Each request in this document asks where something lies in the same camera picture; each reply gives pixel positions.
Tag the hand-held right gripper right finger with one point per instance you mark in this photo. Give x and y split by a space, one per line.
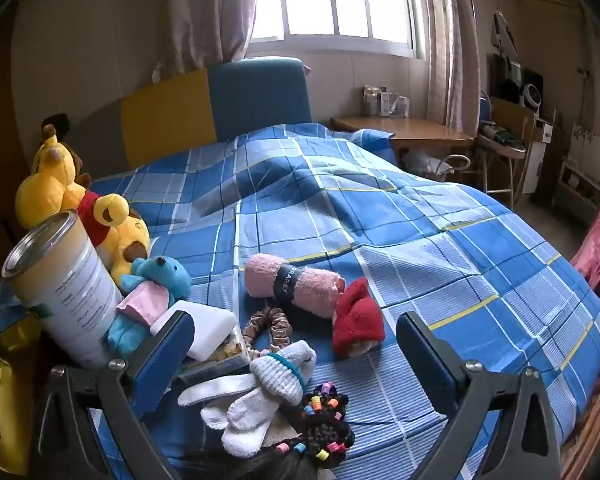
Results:
421 355

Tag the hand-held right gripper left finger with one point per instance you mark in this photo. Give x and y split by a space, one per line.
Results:
166 355

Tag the blue teddy plush toy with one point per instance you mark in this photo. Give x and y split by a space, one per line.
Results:
165 272

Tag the satin hair scrunchie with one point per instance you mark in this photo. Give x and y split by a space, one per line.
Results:
280 332

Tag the pink dishcloth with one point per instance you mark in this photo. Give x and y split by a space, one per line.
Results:
265 275

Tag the gold foil bag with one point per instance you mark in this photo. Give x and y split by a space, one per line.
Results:
5 375

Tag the white power bank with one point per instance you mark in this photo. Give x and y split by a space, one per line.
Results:
210 327

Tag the blue tissue pack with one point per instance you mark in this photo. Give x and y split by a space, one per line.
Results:
225 352

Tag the red knit hat doll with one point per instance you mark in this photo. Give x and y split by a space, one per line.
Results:
355 320

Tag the white metal can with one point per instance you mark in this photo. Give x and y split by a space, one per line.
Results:
70 285

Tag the blue plaid blanket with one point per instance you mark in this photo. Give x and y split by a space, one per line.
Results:
380 240

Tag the large yellow plush toy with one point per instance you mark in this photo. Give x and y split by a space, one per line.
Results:
50 180

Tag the wooden desk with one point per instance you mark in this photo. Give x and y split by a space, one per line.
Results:
405 130

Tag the white shelf unit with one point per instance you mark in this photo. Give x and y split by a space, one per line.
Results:
580 180

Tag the yellow and blue headboard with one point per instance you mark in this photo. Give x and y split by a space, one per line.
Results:
170 110

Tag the wooden folding chair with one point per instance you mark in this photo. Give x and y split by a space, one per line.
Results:
510 125

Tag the clear containers on desk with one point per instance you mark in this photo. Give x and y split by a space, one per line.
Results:
385 102

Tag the black monitor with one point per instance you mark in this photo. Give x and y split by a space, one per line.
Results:
502 80

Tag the pale patterned curtain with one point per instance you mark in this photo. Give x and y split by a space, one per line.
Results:
445 35
210 10

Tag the window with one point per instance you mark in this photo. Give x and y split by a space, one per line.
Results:
330 0

